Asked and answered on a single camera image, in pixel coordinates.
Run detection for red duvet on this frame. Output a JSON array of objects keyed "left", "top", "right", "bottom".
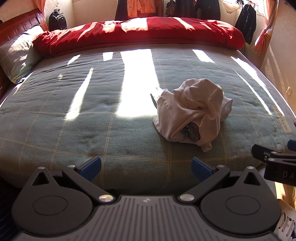
[{"left": 33, "top": 16, "right": 245, "bottom": 58}]

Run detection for green plaid bed blanket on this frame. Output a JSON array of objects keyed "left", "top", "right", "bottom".
[{"left": 1, "top": 44, "right": 295, "bottom": 194}]

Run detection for orange curtain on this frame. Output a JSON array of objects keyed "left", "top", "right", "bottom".
[{"left": 253, "top": 0, "right": 279, "bottom": 55}]

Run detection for green plaid pillow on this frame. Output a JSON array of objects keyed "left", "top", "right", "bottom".
[{"left": 1, "top": 25, "right": 44, "bottom": 84}]

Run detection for wooden headboard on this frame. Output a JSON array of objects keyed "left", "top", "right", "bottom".
[{"left": 1, "top": 9, "right": 48, "bottom": 97}]

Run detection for black backpack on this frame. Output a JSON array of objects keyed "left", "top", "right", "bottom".
[{"left": 49, "top": 9, "right": 67, "bottom": 31}]

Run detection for orange hanging garment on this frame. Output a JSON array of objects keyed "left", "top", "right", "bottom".
[{"left": 126, "top": 0, "right": 156, "bottom": 18}]

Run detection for black hanging jacket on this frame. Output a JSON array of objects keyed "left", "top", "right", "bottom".
[{"left": 235, "top": 4, "right": 257, "bottom": 45}]

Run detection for dark hanging jacket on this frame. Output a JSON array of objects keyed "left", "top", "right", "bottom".
[{"left": 166, "top": 0, "right": 221, "bottom": 20}]

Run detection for white printed t-shirt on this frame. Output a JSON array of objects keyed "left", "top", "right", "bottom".
[{"left": 151, "top": 78, "right": 233, "bottom": 152}]

